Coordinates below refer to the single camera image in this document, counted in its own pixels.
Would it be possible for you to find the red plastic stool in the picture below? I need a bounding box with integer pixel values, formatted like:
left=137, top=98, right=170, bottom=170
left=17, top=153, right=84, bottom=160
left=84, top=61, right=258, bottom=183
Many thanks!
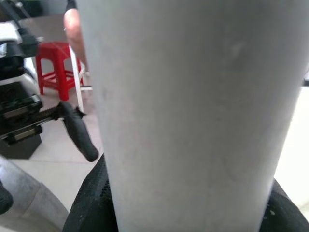
left=35, top=41, right=85, bottom=102

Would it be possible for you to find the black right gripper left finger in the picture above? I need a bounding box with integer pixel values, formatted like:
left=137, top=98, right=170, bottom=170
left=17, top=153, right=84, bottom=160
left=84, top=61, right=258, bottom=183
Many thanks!
left=62, top=154, right=119, bottom=232

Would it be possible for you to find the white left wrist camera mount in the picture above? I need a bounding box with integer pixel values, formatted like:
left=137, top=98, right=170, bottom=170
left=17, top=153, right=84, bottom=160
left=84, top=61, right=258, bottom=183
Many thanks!
left=0, top=20, right=41, bottom=85

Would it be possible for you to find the person bare leg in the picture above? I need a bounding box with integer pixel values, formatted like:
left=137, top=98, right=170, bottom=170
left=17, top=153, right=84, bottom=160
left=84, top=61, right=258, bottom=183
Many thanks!
left=63, top=0, right=90, bottom=77

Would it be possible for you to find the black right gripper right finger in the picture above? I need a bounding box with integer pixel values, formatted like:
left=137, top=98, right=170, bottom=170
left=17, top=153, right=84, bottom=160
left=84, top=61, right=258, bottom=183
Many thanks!
left=261, top=178, right=309, bottom=232

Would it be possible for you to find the white plastic table leg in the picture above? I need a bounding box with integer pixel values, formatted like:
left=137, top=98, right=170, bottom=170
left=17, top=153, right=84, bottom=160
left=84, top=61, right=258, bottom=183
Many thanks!
left=76, top=0, right=309, bottom=232

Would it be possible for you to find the black low box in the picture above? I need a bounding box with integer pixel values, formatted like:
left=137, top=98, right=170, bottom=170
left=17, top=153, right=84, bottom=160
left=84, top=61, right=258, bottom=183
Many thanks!
left=0, top=133, right=43, bottom=160

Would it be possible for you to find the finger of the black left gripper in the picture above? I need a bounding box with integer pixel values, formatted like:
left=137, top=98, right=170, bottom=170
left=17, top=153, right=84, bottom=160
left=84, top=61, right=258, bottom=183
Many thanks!
left=60, top=101, right=99, bottom=162

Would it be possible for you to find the white metal frame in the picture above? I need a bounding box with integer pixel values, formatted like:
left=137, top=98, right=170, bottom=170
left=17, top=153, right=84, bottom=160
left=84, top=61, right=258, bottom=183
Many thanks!
left=68, top=44, right=93, bottom=115

